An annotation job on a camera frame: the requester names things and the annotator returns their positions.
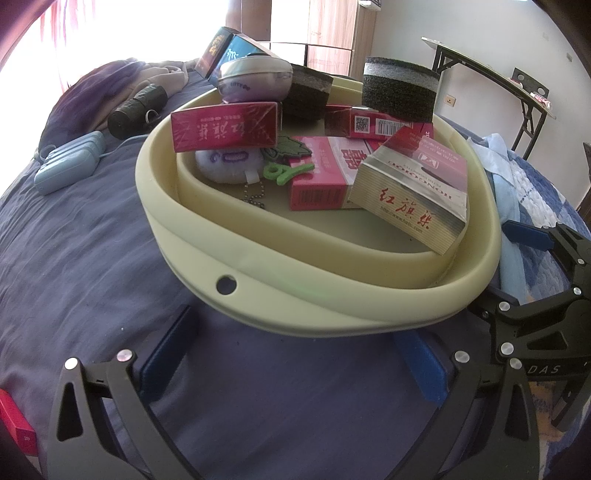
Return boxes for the wooden wardrobe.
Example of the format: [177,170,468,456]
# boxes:
[307,0,377,84]

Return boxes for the green leaf patch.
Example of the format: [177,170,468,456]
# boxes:
[262,135,311,163]

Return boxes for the dark printed box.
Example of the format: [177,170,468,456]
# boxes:
[195,26,241,79]

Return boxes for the black-legged folding table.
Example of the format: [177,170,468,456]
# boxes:
[421,36,557,153]

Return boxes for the metal ball chain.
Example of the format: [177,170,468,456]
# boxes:
[240,180,269,209]

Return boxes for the dark blue bedsheet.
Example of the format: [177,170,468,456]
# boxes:
[0,69,509,480]

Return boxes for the light blue cloth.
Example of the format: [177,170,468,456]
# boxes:
[466,134,527,305]

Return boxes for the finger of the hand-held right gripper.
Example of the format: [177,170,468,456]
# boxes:
[504,220,591,298]
[464,286,591,365]

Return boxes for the pale yellow collapsible basin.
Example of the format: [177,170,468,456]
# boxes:
[135,76,502,341]

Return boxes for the red box with clear wrap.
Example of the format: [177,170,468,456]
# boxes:
[171,100,282,153]

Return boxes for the dark grey foam cylinder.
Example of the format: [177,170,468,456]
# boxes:
[281,65,334,123]
[362,56,438,124]

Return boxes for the round zippered case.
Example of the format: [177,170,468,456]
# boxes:
[218,56,294,103]

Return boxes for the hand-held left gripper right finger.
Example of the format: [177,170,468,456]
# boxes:
[392,330,541,480]

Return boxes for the pink box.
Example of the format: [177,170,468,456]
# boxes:
[288,135,377,212]

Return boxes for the purple cloth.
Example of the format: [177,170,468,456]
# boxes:
[39,58,148,148]

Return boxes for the white plush with blue print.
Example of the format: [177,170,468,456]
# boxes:
[194,148,265,184]

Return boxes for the silver and red box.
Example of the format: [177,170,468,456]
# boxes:
[347,127,472,256]

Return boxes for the dark red box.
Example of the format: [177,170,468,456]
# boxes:
[324,105,435,140]

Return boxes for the blue printed box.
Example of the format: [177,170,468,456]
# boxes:
[208,34,273,86]

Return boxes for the light blue power strip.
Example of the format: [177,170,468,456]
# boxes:
[33,130,106,195]

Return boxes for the black folded umbrella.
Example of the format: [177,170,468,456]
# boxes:
[107,84,168,139]

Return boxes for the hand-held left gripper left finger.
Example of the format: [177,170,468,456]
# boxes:
[46,305,195,480]

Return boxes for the small red box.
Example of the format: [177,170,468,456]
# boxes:
[0,389,32,457]

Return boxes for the grey panel with holes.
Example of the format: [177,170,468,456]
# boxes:
[512,67,552,100]

